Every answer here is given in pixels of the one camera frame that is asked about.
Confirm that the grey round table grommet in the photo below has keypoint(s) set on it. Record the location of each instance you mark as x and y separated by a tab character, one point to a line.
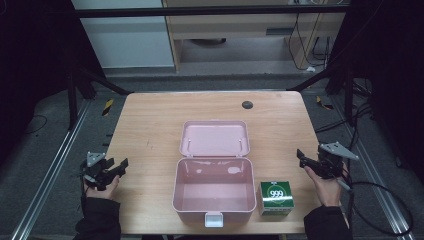
247	105

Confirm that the light wooden desk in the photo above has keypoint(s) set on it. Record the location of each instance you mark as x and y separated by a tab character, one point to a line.
240	25

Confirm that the aluminium floor rail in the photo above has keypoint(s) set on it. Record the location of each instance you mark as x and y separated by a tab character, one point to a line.
370	166
50	176

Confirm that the yellow and black tape strip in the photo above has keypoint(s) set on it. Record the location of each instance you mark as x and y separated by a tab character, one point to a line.
107	107
324	103

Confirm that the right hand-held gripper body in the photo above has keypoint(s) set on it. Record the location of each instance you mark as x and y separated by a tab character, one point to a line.
330	159

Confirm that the pink plastic storage box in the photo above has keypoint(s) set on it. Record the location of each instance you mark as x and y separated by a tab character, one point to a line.
214	186

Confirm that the black metal stand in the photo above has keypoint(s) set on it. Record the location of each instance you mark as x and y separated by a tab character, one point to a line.
336	86
80	93

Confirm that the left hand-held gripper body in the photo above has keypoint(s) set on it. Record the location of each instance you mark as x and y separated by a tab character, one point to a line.
96	169

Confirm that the white cabinet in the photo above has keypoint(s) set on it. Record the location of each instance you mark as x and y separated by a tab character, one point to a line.
126	36

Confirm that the person's right hand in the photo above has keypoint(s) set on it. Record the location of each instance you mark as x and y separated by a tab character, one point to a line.
326	190

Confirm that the person's left hand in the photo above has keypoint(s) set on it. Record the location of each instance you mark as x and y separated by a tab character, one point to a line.
105	191

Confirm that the green and white carton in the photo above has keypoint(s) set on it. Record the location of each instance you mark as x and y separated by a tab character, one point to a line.
276	198

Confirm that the black metal frame bar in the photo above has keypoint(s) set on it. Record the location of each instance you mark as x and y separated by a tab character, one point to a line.
206	11

